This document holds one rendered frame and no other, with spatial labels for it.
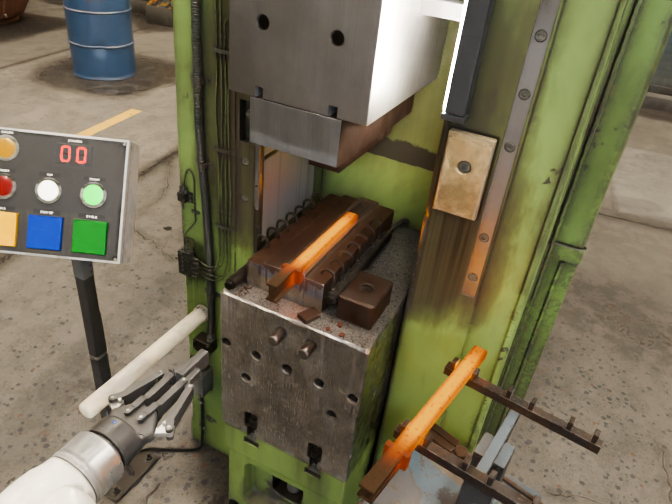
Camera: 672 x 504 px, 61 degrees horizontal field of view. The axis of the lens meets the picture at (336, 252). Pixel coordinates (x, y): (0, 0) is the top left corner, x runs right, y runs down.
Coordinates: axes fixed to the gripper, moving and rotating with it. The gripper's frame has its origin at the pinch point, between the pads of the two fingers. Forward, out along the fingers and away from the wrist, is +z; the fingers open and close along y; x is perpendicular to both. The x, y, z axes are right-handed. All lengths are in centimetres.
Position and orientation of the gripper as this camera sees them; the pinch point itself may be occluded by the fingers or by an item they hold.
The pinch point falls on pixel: (193, 367)
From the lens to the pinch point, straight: 103.9
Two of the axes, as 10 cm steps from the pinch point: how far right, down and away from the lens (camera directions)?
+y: 8.9, 3.2, -3.3
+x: 1.0, -8.4, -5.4
